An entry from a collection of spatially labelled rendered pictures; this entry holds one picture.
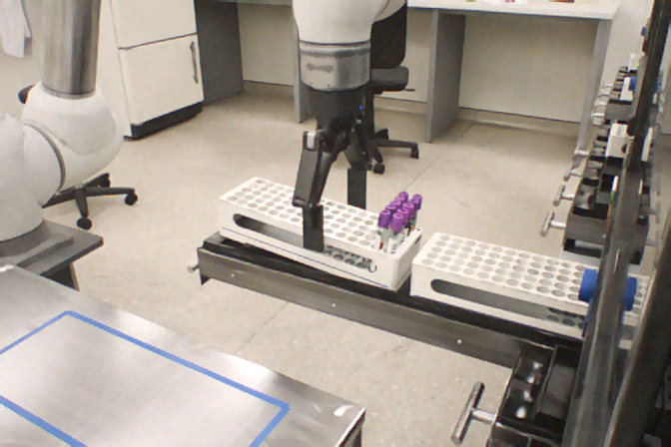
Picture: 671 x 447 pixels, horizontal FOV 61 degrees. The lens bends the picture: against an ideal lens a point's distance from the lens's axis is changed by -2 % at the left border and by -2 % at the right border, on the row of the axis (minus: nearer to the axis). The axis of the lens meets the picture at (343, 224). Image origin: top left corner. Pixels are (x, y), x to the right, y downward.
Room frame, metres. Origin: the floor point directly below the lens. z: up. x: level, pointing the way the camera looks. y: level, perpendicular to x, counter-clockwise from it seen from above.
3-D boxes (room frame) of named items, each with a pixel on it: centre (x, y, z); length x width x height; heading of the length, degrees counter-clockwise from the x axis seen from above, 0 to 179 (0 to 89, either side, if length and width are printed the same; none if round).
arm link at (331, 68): (0.76, 0.01, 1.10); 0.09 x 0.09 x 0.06
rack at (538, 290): (0.63, -0.24, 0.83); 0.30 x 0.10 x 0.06; 63
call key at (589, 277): (0.42, -0.21, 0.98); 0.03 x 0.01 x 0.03; 153
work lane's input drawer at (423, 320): (0.71, -0.08, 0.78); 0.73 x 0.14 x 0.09; 63
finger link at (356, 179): (0.82, -0.02, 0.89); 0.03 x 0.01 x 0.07; 63
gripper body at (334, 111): (0.76, 0.01, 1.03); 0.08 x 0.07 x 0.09; 153
